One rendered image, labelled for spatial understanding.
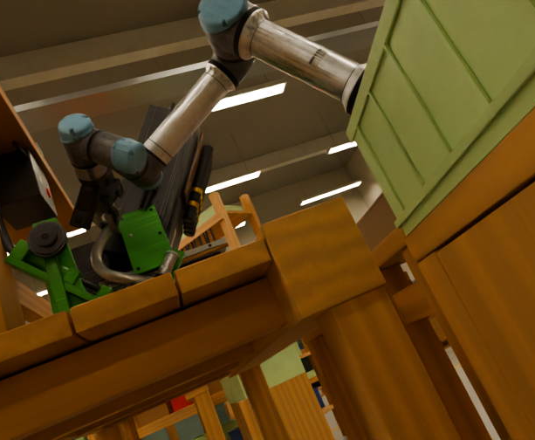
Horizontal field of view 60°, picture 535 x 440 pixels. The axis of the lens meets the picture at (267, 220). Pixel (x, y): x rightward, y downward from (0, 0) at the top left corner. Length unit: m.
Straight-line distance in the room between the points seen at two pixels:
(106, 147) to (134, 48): 4.49
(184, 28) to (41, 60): 1.56
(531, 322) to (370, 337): 0.26
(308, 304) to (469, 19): 0.41
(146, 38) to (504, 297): 5.32
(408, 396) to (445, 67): 0.43
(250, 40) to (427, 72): 0.68
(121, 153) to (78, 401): 0.54
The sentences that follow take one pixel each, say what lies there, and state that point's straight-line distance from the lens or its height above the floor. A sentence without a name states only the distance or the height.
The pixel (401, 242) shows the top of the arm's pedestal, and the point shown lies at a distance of 0.90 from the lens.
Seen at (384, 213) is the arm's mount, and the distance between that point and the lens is 0.97.
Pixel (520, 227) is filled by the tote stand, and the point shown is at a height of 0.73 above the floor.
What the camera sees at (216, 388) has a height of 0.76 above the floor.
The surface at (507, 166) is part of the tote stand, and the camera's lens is 0.40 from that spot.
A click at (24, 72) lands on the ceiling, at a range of 5.52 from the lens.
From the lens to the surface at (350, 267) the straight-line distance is 0.68.
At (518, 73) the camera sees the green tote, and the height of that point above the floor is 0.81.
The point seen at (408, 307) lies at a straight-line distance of 1.04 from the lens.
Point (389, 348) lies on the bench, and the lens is 0.68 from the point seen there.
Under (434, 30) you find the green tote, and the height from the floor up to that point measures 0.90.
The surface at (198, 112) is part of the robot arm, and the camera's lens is 1.19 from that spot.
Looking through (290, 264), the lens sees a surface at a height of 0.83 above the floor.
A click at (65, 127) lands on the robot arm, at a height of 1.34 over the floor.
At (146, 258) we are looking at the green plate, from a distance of 1.31.
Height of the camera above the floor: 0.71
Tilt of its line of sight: 17 degrees up
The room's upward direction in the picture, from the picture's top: 24 degrees counter-clockwise
